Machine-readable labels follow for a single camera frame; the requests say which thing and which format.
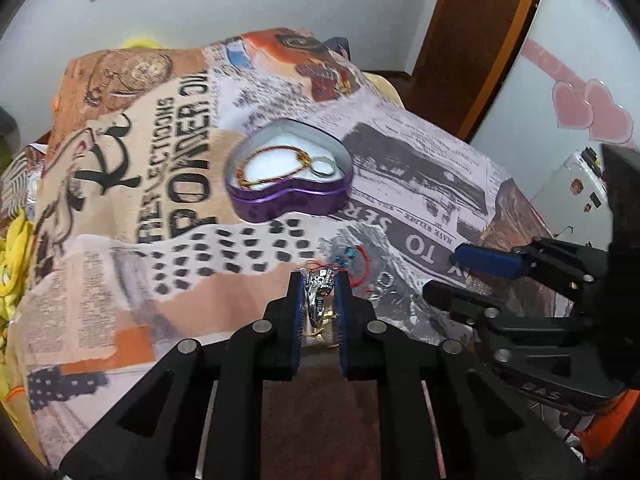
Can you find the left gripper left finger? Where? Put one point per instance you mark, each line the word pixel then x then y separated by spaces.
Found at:
pixel 197 413

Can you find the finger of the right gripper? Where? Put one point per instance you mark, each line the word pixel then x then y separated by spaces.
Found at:
pixel 499 330
pixel 573 271

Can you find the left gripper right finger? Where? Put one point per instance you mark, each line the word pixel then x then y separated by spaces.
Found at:
pixel 442 414

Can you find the white appliance with stickers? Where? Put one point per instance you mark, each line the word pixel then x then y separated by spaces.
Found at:
pixel 573 203

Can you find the white wardrobe sliding door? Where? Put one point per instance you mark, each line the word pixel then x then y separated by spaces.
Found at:
pixel 575 83

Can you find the newspaper print patchwork blanket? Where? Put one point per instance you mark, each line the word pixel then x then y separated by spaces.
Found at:
pixel 137 244

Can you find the yellow garment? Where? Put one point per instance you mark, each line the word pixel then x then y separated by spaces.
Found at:
pixel 16 251

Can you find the silver round pendant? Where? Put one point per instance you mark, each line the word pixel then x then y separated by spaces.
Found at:
pixel 323 167

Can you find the purple heart-shaped tin box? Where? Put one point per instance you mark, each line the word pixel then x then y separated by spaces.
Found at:
pixel 268 174

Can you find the brown wooden door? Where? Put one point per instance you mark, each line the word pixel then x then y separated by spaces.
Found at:
pixel 468 48

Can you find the dark blue pillow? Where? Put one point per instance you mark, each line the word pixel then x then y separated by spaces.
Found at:
pixel 340 45

